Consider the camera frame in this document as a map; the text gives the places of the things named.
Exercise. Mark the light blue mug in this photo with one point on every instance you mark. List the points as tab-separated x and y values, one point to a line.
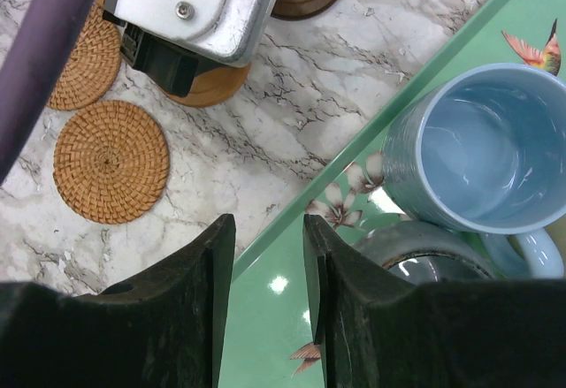
485	153

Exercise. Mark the woven rattan coaster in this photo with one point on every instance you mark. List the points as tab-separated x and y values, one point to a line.
111	162
93	65

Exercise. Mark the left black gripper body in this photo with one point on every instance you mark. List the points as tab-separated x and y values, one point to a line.
171	67

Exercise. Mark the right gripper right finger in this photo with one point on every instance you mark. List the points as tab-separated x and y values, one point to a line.
374	329

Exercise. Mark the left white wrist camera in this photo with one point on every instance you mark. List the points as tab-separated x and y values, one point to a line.
225	31

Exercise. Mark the mint green tray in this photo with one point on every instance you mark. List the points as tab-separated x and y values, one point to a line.
275	280

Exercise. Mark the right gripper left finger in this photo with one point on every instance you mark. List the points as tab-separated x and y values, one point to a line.
162	327

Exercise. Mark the light wooden front coaster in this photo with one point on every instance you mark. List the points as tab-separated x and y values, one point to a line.
200	90

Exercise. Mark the grey mug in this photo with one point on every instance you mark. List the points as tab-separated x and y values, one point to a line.
418	253

